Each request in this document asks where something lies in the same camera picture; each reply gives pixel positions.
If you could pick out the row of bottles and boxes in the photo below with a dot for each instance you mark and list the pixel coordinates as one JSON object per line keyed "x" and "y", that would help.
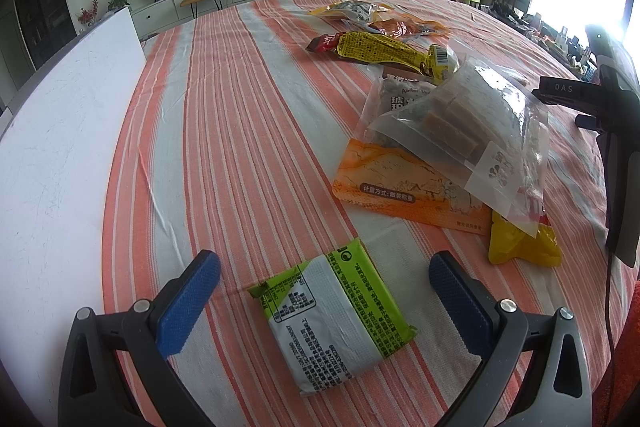
{"x": 555, "y": 39}

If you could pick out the dark glass cabinet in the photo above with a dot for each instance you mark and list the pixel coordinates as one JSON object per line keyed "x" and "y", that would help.
{"x": 42, "y": 12}

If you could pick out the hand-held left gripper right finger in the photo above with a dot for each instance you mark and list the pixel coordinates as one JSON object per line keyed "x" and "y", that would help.
{"x": 457, "y": 302}

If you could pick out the red flower arrangement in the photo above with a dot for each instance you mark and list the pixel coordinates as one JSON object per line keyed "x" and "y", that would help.
{"x": 88, "y": 13}

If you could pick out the green and white snack packet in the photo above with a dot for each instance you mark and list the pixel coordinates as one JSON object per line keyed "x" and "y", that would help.
{"x": 335, "y": 322}

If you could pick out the clear zip bag of biscuits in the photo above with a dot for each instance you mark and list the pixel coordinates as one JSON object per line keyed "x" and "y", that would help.
{"x": 465, "y": 127}

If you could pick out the yellow and black snack packet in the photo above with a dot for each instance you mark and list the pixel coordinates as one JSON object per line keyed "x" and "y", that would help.
{"x": 380, "y": 49}

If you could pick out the orange snack packet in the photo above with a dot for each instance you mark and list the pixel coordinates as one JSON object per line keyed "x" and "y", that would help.
{"x": 400, "y": 27}

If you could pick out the large orange snack bag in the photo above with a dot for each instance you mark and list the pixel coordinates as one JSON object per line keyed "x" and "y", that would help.
{"x": 390, "y": 187}

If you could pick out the white board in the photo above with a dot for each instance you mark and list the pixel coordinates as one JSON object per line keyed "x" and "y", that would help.
{"x": 65, "y": 132}

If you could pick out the white and grey snack packet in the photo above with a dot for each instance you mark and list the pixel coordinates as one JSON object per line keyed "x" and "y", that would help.
{"x": 395, "y": 99}

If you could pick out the clear yellow-edged snack packet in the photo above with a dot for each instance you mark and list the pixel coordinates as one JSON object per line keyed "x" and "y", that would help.
{"x": 350, "y": 11}

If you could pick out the striped orange and white tablecloth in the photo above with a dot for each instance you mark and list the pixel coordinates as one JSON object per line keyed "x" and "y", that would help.
{"x": 250, "y": 132}

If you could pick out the plain yellow snack packet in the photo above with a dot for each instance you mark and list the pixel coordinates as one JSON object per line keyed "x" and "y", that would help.
{"x": 515, "y": 247}

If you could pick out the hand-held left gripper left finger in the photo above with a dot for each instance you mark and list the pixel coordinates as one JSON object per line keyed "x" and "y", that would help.
{"x": 192, "y": 302}

